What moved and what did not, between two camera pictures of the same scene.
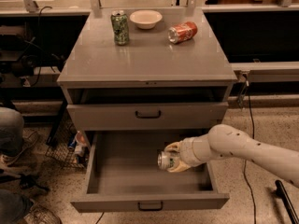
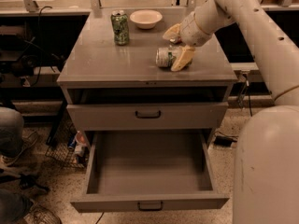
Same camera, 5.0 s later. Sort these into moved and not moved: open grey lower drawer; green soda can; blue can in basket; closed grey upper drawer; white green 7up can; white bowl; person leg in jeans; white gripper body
Moved: white gripper body; white green 7up can
Not moved: open grey lower drawer; white bowl; closed grey upper drawer; person leg in jeans; blue can in basket; green soda can
